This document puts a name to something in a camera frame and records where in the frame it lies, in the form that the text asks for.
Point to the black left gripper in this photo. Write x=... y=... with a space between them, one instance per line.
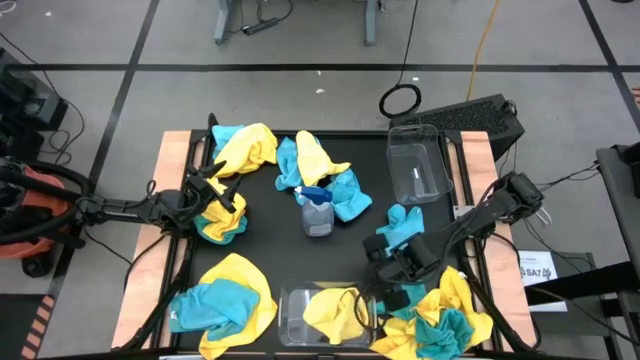
x=200 y=190

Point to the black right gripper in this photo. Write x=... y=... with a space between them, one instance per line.
x=420 y=257

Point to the blue microfiber towel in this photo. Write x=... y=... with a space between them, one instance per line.
x=402 y=225
x=347 y=197
x=222 y=135
x=287 y=165
x=215 y=305
x=412 y=300

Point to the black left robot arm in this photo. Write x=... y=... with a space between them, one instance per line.
x=125 y=206

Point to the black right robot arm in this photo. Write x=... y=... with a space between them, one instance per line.
x=495 y=205

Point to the teal microfiber towel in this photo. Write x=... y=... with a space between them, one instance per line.
x=235 y=234
x=442 y=335

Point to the spray bottle with blue head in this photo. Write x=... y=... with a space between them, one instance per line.
x=317 y=215

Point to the clear plastic basket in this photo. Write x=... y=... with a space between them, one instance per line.
x=292 y=320
x=417 y=165

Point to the white paper label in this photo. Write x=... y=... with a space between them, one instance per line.
x=537 y=272

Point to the grey desk leg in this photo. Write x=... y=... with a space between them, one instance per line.
x=222 y=22
x=370 y=22

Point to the black power strip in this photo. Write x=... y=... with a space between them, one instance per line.
x=260 y=26

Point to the black perforated computer case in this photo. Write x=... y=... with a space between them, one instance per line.
x=465 y=117

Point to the orange and black vacuum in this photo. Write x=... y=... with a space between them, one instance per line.
x=30 y=210

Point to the black equipment box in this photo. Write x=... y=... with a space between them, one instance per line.
x=25 y=105

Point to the black orange striped ramp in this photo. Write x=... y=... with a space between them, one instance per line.
x=37 y=325

